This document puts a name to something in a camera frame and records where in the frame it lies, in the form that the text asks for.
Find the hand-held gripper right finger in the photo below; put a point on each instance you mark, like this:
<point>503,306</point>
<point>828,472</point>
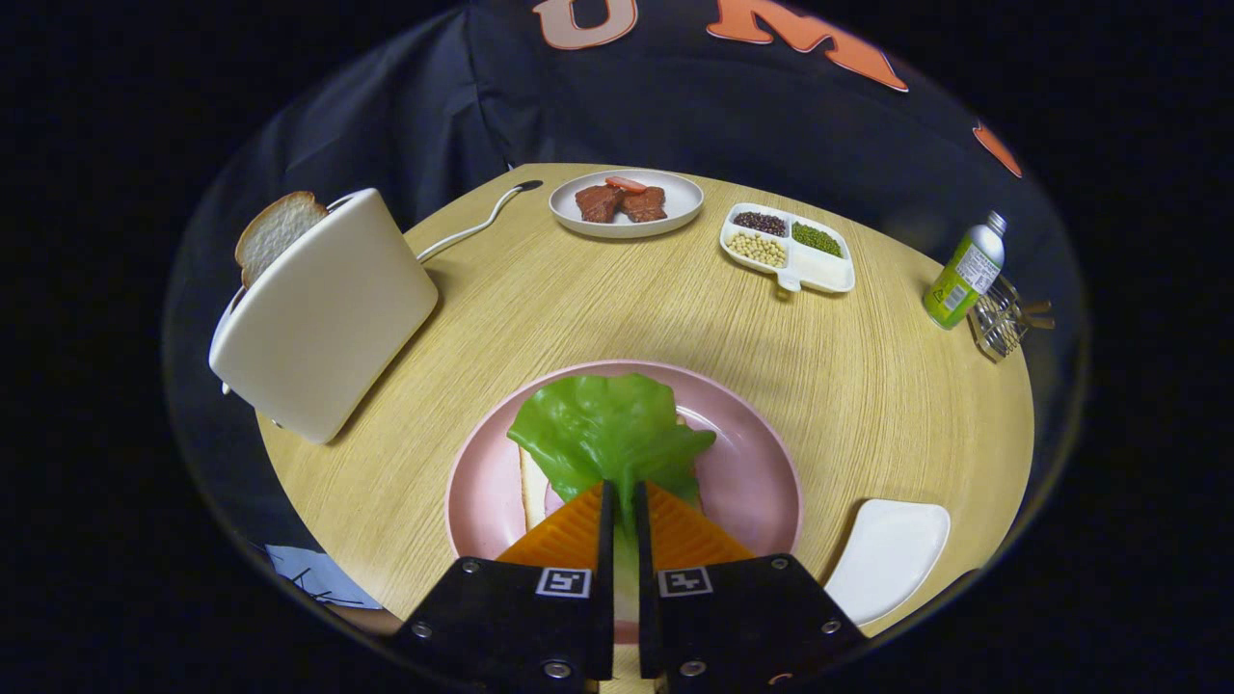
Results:
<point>643,598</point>

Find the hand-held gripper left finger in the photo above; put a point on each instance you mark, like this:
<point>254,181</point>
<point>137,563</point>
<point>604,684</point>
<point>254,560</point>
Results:
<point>605,598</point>

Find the green lettuce leaf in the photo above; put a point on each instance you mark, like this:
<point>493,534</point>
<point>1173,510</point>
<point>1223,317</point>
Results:
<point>598,424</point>

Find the plain bread slice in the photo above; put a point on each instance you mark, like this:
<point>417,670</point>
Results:
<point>275,231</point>

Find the pink ham slice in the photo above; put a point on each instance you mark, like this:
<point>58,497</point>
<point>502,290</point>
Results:
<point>554,503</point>

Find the bread slice under ham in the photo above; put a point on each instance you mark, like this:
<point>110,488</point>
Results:
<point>533,496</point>

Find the pink plate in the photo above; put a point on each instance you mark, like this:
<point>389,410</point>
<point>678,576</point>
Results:
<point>752,463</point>

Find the small white plate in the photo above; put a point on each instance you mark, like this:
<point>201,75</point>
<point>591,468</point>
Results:
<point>887,559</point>

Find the white paper sheet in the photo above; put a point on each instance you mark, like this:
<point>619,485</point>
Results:
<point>318,573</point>

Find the pile of yellow soybeans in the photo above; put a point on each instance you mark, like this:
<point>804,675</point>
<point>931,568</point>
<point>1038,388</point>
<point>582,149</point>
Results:
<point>756,250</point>

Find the divided white dish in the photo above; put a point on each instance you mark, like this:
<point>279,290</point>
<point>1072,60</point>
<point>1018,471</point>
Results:
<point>819,270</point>

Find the pile of dark beans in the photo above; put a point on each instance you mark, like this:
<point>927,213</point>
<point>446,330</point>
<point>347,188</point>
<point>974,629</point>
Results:
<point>760,224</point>

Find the brown meat piece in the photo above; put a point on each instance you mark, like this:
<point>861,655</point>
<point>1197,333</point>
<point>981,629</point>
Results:
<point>598,204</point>
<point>644,205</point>

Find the white toaster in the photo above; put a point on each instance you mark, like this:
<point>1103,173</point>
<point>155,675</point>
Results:
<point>328,318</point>

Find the pile of green beans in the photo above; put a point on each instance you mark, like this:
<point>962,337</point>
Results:
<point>816,240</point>

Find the round white plate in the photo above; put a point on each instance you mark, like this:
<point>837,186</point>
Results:
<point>684,198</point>

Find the red sausage piece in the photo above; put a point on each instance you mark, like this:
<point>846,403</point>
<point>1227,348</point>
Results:
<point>627,184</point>

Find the green and silver bottle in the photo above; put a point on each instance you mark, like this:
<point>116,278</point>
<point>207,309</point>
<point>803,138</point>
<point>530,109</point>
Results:
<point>959,280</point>

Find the black backdrop cloth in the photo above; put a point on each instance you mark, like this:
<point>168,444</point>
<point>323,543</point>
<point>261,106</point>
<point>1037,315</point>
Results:
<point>675,106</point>

